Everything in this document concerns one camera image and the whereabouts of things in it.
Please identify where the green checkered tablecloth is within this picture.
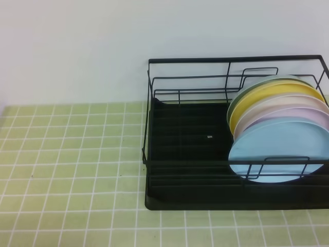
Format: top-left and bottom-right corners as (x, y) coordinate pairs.
(1, 102), (328, 246)

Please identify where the black wire dish rack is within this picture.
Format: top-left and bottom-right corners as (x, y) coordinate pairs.
(142, 55), (328, 210)

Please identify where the cream plate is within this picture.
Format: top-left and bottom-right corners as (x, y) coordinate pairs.
(237, 93), (328, 124)

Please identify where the light blue plate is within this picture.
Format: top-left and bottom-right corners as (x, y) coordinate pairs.
(228, 117), (328, 183)

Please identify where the yellow plate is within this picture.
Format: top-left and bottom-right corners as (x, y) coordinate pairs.
(227, 80), (325, 134)

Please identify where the pink plate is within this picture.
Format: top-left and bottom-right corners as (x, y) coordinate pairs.
(233, 107), (328, 139)

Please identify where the green plate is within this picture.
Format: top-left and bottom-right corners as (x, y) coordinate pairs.
(227, 75), (313, 124)

